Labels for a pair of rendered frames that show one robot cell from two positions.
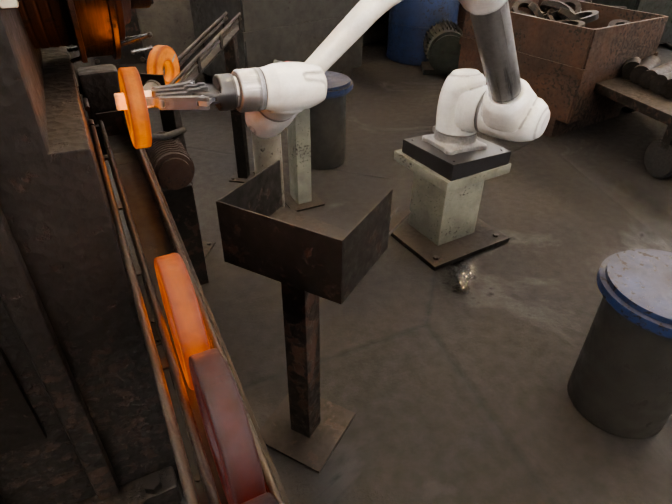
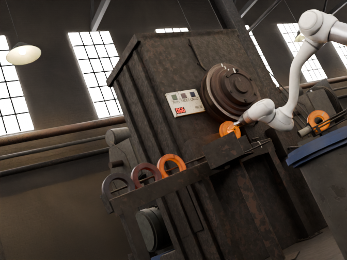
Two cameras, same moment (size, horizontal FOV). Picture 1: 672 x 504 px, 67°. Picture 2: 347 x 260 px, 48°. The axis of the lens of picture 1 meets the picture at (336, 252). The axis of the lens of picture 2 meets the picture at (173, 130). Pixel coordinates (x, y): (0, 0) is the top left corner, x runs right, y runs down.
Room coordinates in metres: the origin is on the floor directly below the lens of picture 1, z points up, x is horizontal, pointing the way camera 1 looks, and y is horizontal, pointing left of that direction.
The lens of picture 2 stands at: (0.26, -2.11, 0.30)
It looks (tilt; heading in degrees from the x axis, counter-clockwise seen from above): 15 degrees up; 81
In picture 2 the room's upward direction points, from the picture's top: 23 degrees counter-clockwise
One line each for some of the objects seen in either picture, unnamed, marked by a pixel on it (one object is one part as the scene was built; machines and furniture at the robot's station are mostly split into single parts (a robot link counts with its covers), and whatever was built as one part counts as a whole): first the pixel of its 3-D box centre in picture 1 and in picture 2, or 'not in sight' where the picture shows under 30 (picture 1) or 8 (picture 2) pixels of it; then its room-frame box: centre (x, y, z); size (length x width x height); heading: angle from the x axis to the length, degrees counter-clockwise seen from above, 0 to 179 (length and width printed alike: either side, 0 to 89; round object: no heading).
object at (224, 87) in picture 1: (212, 93); (243, 120); (1.06, 0.26, 0.84); 0.09 x 0.08 x 0.07; 117
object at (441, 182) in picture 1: (451, 161); not in sight; (1.83, -0.45, 0.33); 0.32 x 0.32 x 0.04; 31
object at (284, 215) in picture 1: (310, 334); (250, 199); (0.83, 0.06, 0.36); 0.26 x 0.20 x 0.72; 62
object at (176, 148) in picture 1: (178, 213); not in sight; (1.51, 0.55, 0.27); 0.22 x 0.13 x 0.53; 27
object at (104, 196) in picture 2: not in sight; (106, 203); (0.10, 0.00, 0.62); 0.07 x 0.01 x 0.11; 117
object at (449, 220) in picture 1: (445, 200); not in sight; (1.83, -0.45, 0.16); 0.40 x 0.40 x 0.31; 31
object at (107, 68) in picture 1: (106, 112); (278, 141); (1.36, 0.64, 0.68); 0.11 x 0.08 x 0.24; 117
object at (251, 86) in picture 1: (246, 90); (250, 116); (1.09, 0.20, 0.83); 0.09 x 0.06 x 0.09; 27
